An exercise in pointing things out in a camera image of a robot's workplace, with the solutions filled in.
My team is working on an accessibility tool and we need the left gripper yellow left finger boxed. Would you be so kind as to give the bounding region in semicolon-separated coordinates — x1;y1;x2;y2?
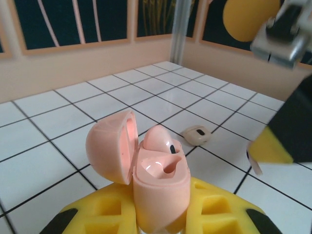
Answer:
39;182;138;234

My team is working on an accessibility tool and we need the aluminium corner post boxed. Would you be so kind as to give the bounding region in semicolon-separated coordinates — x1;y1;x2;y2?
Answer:
170;0;190;65

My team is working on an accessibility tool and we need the beige earbud charging case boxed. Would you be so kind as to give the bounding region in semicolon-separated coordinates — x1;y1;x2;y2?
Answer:
180;124;213;146

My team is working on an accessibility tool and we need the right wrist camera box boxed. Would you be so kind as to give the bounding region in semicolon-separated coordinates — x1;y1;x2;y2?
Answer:
250;0;312;70

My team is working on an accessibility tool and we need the pink round earbud charging case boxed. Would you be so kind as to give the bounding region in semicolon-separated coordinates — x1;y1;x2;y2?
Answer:
85;109;191;234

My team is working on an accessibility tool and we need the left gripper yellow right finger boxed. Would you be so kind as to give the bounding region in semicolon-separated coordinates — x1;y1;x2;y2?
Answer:
180;177;285;234

